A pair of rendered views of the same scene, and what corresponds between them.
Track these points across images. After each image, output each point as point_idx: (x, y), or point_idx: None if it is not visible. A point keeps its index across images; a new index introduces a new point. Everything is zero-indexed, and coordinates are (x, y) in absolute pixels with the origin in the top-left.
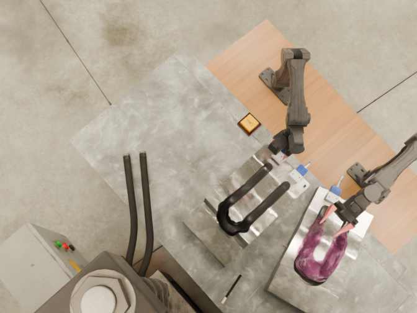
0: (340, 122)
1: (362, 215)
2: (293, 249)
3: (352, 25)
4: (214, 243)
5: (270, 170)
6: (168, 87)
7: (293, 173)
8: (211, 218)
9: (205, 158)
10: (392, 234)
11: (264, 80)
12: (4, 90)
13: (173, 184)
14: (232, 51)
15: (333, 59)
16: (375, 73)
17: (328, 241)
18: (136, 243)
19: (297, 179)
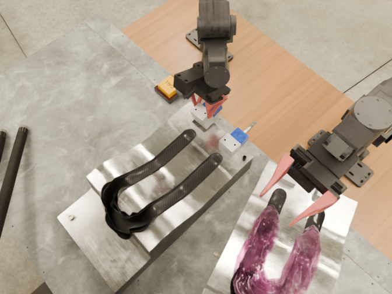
0: (293, 82)
1: (339, 201)
2: (229, 259)
3: (300, 38)
4: (101, 253)
5: (192, 138)
6: (73, 53)
7: (226, 139)
8: (101, 213)
9: (109, 133)
10: (390, 233)
11: (191, 40)
12: None
13: (60, 168)
14: (154, 15)
15: None
16: (327, 77)
17: (287, 244)
18: None
19: (231, 147)
